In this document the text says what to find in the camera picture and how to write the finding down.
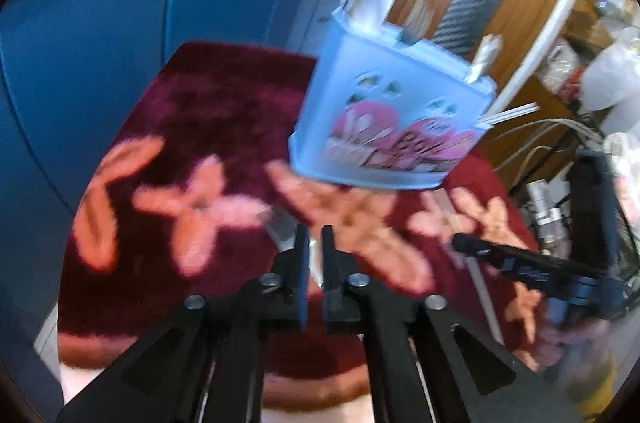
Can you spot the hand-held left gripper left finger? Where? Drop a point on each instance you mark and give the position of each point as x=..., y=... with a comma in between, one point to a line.
x=301, y=273

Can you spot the silver bottle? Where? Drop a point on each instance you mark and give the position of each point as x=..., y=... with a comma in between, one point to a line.
x=542, y=198

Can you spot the white plastic bag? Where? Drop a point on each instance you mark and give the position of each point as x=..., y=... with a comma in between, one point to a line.
x=610, y=73

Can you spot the wooden cabinet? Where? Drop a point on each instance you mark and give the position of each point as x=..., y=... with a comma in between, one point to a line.
x=535, y=98

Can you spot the dark red floral blanket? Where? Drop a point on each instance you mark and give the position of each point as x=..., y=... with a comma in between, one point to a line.
x=200, y=103

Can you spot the blue kitchen cabinet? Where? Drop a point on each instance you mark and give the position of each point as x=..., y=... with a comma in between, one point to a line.
x=100, y=28

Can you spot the light blue chopsticks box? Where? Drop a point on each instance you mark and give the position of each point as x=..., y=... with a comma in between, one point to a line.
x=360, y=113

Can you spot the metal peeler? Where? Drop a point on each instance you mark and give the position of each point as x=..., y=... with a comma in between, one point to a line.
x=282, y=230

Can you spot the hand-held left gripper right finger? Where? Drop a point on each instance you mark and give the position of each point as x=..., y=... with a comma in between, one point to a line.
x=327, y=278

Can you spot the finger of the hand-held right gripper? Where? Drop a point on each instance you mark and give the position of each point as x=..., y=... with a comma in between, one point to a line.
x=500, y=250

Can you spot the person's right hand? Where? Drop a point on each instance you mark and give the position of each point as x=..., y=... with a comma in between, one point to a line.
x=575, y=338

